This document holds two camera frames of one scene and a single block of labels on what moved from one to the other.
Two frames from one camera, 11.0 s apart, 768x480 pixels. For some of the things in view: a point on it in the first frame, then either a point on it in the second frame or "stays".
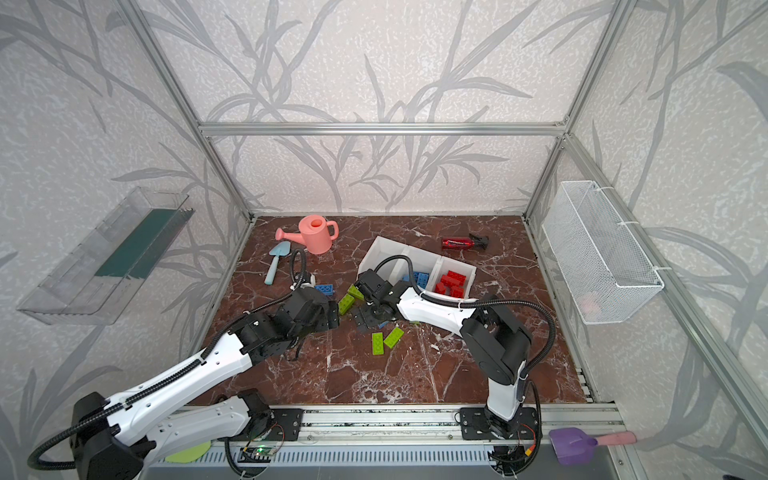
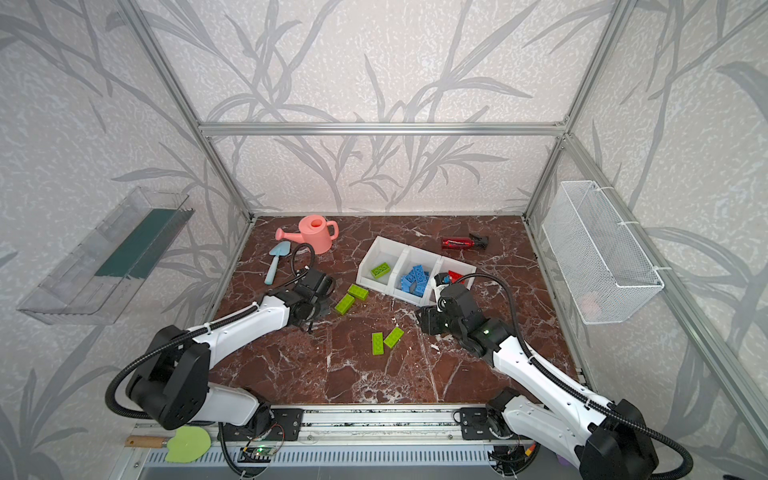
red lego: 457,276 stays
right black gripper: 366,312 → 432,318
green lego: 392,339 stays
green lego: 378,343 stays
